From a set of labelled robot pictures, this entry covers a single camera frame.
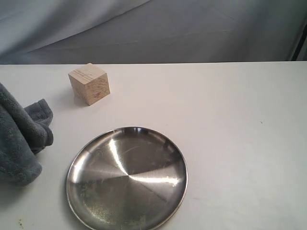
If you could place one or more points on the light wooden cube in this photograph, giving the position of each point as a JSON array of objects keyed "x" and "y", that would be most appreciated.
[{"x": 89, "y": 83}]

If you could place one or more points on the grey fleece cloth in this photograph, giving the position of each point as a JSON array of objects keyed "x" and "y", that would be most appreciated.
[{"x": 24, "y": 132}]

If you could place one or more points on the round stainless steel plate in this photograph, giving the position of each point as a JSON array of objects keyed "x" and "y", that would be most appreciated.
[{"x": 129, "y": 178}]

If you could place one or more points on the grey backdrop cloth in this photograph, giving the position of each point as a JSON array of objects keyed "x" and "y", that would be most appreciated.
[{"x": 149, "y": 31}]

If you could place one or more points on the black backdrop stand pole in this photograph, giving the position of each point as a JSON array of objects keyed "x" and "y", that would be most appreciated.
[{"x": 299, "y": 47}]

